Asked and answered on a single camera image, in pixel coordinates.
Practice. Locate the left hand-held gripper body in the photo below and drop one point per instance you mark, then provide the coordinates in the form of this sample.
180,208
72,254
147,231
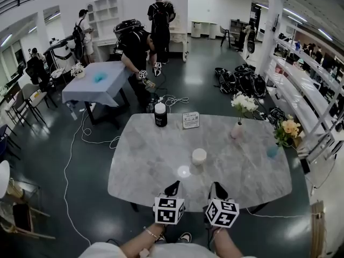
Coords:
168,211

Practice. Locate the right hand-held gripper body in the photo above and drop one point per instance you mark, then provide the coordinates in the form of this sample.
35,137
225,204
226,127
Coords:
223,214

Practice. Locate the person's right forearm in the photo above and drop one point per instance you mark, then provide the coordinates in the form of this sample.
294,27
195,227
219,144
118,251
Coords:
225,243

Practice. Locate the person's left forearm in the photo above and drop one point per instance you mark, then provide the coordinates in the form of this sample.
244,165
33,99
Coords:
139,244

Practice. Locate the person's white black shoe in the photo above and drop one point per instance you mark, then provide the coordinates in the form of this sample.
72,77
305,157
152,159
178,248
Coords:
185,236

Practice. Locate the person's white shirt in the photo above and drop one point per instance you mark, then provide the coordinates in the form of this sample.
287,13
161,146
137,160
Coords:
172,251

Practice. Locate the pink vase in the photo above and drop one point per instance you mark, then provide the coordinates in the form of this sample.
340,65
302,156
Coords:
236,130

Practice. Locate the blue vase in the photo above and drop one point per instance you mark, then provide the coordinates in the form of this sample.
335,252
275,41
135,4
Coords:
272,152

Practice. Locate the small standing sign card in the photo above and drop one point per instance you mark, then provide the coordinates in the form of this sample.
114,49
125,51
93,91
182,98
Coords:
191,120

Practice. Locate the black bottle with white lid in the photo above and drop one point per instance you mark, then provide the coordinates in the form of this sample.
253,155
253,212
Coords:
160,117

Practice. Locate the black waste bin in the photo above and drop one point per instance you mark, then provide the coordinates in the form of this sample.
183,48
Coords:
151,101

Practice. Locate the white power strip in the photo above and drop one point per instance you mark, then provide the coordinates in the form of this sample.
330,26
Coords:
160,99

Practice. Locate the white flower bouquet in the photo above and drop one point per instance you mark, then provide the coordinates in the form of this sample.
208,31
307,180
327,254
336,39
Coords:
244,103

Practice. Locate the yellow flower bouquet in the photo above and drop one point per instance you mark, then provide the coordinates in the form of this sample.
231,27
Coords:
287,129

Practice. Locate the single black backpack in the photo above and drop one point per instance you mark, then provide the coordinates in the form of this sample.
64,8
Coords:
276,114

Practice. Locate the small yellow object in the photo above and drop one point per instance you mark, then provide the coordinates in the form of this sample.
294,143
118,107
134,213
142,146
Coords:
150,84

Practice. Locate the pile of black backpacks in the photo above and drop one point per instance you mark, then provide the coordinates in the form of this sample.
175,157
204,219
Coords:
240,79

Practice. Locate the white power adapter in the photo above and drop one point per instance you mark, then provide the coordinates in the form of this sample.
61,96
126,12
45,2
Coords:
73,116

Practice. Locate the white metal shelving rack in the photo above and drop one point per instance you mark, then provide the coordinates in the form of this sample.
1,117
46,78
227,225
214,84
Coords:
293,85

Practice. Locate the turquoise fluffy object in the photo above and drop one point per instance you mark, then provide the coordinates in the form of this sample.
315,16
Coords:
100,77

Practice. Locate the wooden chair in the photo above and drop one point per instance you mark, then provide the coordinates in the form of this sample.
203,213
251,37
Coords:
24,222

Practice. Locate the white ornate desk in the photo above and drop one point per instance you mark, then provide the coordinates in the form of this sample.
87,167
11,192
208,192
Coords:
178,38

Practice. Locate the white potted flowers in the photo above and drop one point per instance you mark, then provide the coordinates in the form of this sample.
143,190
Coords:
78,70

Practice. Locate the beige stool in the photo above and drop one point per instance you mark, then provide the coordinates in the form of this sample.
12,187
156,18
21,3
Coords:
16,188

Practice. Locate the black folding chair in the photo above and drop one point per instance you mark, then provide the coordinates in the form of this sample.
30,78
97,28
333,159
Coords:
225,35

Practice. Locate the white counter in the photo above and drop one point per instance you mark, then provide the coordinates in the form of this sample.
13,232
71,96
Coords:
204,27

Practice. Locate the round white side table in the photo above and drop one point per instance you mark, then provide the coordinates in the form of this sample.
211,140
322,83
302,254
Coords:
4,179

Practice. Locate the low open shelf unit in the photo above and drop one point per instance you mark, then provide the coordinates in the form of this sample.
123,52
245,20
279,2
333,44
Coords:
237,25

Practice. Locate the grey cushioned chair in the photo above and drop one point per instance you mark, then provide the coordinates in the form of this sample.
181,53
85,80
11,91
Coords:
32,94

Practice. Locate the dark metal chair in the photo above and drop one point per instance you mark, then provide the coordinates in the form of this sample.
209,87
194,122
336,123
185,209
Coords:
6,141

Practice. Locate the black white floor appliance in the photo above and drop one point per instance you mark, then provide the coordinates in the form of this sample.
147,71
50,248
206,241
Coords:
60,52

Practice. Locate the ceiling tube light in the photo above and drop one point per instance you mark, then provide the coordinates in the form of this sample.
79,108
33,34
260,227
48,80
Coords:
325,34
295,15

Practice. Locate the white cubby shelf cabinet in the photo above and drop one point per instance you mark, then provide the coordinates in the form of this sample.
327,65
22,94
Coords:
104,12

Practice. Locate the light wooden frame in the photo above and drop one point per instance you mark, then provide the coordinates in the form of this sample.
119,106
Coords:
318,227

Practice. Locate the black side table frame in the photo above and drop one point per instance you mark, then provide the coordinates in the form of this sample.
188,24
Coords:
94,115

